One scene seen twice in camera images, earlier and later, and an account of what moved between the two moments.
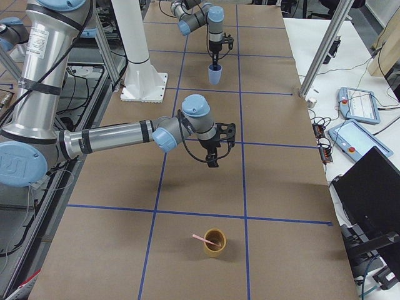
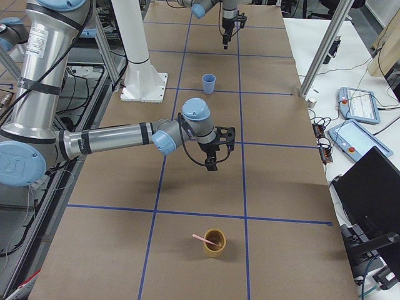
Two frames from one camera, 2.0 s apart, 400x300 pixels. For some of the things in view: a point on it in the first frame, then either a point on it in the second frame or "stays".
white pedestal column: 143,82 stays
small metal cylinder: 311,102 stays
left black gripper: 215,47 -> 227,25
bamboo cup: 217,236 stays
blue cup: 215,74 -> 209,80
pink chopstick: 205,240 stays
